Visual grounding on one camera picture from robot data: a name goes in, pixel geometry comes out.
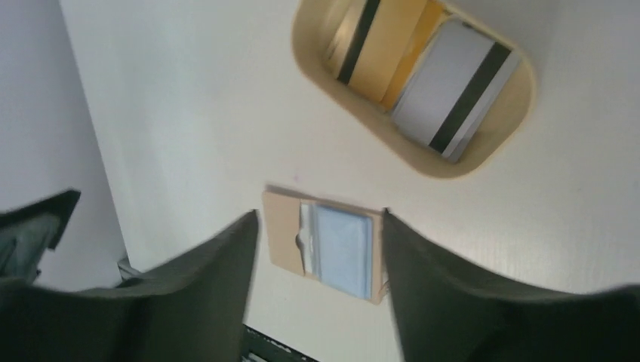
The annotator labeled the beige leather card holder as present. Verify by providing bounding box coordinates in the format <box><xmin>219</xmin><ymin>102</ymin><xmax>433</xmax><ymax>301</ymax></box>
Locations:
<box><xmin>262</xmin><ymin>186</ymin><xmax>388</xmax><ymax>305</ymax></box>

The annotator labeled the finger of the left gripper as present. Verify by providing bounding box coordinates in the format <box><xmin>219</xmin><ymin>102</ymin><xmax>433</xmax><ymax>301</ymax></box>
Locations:
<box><xmin>1</xmin><ymin>189</ymin><xmax>81</xmax><ymax>283</ymax></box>

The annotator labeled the beige oval plastic tray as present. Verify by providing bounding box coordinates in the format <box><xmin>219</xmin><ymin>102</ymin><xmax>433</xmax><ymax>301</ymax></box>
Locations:
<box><xmin>291</xmin><ymin>1</ymin><xmax>537</xmax><ymax>179</ymax></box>

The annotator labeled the white card in holder pocket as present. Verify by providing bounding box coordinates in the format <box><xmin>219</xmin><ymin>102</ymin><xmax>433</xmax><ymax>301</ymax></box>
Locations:
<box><xmin>297</xmin><ymin>203</ymin><xmax>314</xmax><ymax>275</ymax></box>

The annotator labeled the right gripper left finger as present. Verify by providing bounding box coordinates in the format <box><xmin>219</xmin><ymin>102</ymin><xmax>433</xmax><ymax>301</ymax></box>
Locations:
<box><xmin>1</xmin><ymin>210</ymin><xmax>260</xmax><ymax>361</ymax></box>

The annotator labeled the tan card with dark stripe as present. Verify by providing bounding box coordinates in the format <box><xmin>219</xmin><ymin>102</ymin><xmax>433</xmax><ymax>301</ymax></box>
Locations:
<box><xmin>323</xmin><ymin>1</ymin><xmax>429</xmax><ymax>103</ymax></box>

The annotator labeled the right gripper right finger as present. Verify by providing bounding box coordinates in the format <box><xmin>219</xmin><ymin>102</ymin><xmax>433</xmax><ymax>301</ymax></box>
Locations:
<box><xmin>382</xmin><ymin>210</ymin><xmax>639</xmax><ymax>361</ymax></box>

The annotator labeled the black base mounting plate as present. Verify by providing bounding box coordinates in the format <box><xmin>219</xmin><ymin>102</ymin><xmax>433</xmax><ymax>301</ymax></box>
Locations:
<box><xmin>239</xmin><ymin>324</ymin><xmax>318</xmax><ymax>362</ymax></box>

